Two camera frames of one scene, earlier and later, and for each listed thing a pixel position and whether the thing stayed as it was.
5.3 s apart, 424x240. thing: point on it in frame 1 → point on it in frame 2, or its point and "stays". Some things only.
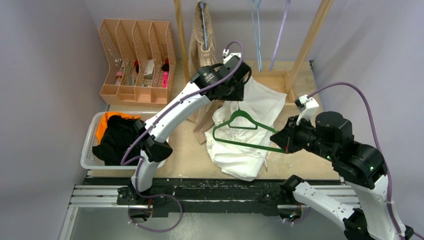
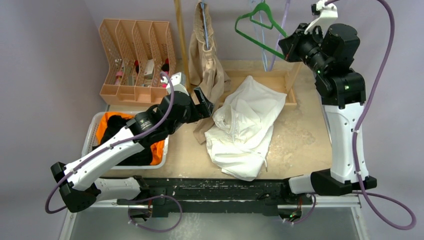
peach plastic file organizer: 142,61 stays
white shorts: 240,135 stays
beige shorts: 202,52 stays
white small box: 149,69 stays
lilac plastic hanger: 279,35 stays
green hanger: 241,120 → 262,15
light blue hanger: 258,52 → 263,51
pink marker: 165,79 stays
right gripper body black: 302,135 → 307,48
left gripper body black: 235,93 → 194,113
